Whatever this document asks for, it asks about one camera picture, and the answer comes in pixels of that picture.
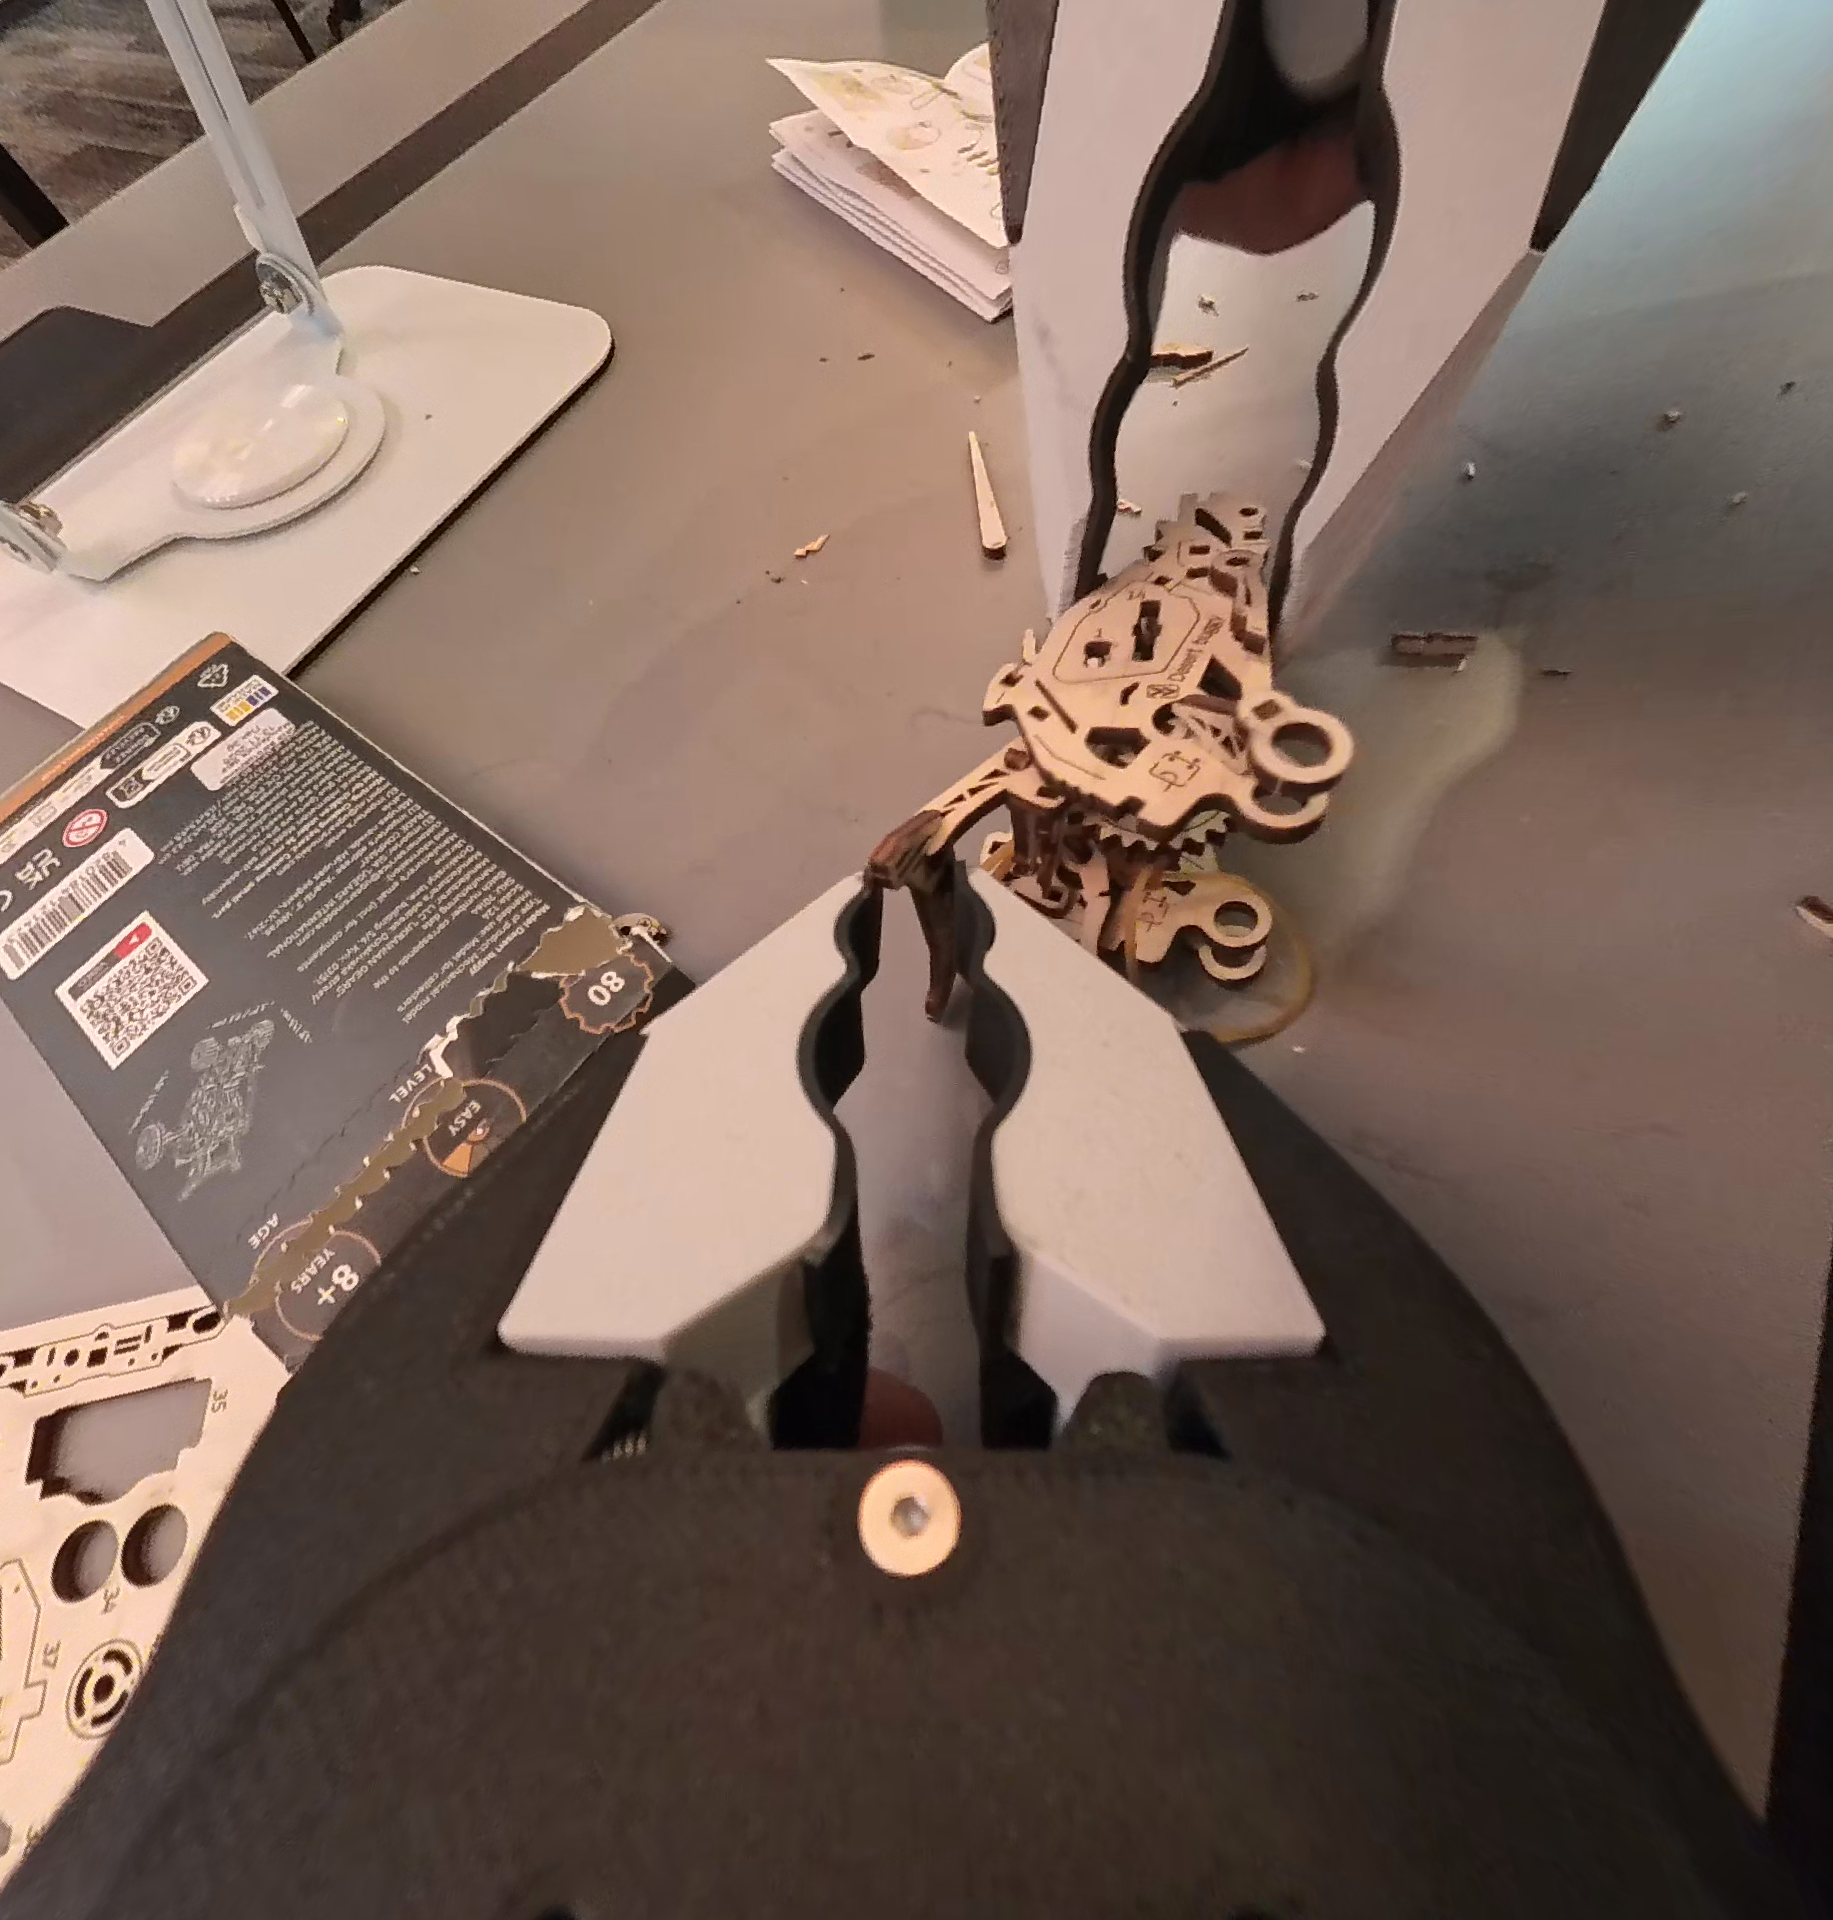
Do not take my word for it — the black model kit box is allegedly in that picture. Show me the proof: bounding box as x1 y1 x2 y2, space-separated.
0 633 698 1370

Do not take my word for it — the person's right hand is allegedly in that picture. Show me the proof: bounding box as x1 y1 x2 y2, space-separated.
1177 81 1384 258

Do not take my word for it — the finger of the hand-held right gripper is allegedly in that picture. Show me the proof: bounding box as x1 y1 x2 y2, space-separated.
1007 0 1228 599
1273 0 1610 649

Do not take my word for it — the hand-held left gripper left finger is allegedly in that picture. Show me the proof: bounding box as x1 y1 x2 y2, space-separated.
496 875 880 1415

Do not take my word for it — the wooden model frame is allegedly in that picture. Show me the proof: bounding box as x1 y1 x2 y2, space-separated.
869 486 1357 1025

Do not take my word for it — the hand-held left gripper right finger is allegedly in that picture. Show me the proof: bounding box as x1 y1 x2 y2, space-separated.
949 870 1330 1424

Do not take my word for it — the folded instruction booklet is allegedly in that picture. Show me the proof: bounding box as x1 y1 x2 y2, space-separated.
766 44 1014 321

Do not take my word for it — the white document stand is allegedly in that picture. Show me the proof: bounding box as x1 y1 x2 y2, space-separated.
0 0 616 685

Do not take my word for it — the punched wooden parts sheet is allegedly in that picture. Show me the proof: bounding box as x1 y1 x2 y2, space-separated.
0 1288 296 1878

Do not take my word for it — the wooden body plate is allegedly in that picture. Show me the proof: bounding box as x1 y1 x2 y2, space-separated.
985 561 1357 843

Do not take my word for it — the yellow rubber band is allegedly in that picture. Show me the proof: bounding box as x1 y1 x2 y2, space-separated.
1177 901 1314 1044

